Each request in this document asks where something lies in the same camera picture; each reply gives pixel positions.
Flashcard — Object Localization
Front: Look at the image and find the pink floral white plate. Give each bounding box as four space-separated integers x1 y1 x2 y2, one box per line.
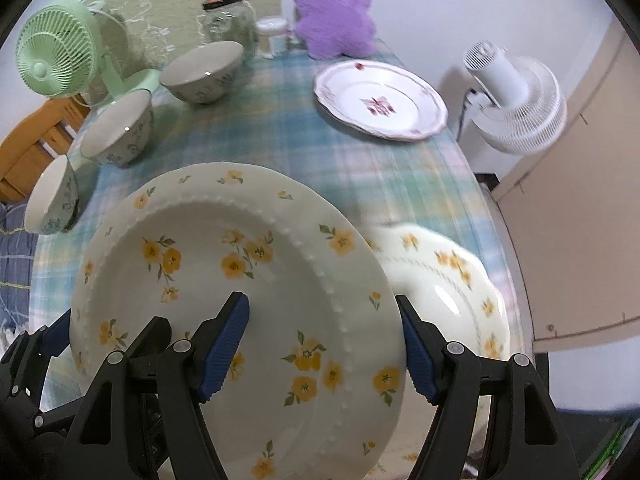
313 59 449 142

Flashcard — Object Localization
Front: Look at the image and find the yellow floral scalloped plate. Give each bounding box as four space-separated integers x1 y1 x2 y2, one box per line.
367 224 512 441

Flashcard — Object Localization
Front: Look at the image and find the green desk fan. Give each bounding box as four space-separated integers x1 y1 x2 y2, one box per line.
15 0 164 112

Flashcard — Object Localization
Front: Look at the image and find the green patterned wall cloth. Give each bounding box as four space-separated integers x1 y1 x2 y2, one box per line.
82 0 282 69

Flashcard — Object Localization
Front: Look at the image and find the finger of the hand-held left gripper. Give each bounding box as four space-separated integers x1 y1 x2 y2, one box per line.
122 316 174 367
0 309 72 412

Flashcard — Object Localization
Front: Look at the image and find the clear cotton swab container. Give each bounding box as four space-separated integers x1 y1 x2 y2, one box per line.
256 16 290 60

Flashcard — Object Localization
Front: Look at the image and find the blue plaid blanket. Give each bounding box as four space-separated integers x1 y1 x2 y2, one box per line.
0 200 42 343

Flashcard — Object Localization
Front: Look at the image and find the floral ceramic bowl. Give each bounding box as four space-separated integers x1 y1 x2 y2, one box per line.
23 154 81 236
80 91 155 169
160 40 245 106

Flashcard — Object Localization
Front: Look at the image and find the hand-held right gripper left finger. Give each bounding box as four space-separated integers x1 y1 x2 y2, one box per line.
64 291 251 480

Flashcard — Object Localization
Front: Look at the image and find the beige wooden cabinet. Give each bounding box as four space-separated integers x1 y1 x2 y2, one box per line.
492 19 640 357

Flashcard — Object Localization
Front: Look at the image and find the plaid tablecloth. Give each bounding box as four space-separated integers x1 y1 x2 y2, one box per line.
30 40 527 480

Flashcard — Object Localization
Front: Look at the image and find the yellow floral beaded-rim plate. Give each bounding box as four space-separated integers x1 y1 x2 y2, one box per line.
69 161 407 480

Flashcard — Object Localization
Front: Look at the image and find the wooden chair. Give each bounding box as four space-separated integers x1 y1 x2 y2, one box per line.
0 95 94 204

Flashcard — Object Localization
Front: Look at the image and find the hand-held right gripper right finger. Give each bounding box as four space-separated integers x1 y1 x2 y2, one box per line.
396 295 582 480

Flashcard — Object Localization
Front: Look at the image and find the purple plush toy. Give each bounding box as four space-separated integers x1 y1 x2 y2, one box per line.
291 0 377 59

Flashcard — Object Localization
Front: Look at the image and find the black fan cable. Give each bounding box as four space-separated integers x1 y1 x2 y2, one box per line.
455 87 477 142

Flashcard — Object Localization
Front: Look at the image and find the glass jar with black lid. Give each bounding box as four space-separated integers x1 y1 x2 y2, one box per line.
201 0 257 57

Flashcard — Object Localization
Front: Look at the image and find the white electric fan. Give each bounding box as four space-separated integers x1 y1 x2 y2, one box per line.
460 40 569 154

